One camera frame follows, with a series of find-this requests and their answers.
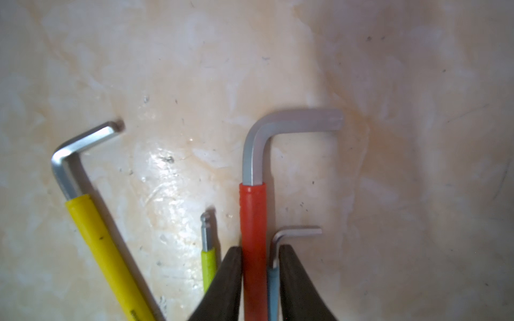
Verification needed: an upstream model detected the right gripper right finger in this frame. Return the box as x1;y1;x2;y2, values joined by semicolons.
279;244;336;320

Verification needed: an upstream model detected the green hex key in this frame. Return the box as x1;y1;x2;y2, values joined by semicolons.
200;212;217;293

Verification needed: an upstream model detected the yellow hex key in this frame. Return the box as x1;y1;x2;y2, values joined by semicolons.
51;121;155;320

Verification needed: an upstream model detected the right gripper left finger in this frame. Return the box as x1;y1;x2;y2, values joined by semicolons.
189;246;242;321

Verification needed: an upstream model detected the blue hex key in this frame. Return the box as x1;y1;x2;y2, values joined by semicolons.
267;226;323;321

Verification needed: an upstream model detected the red hex key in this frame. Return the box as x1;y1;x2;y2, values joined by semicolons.
239;108;343;320

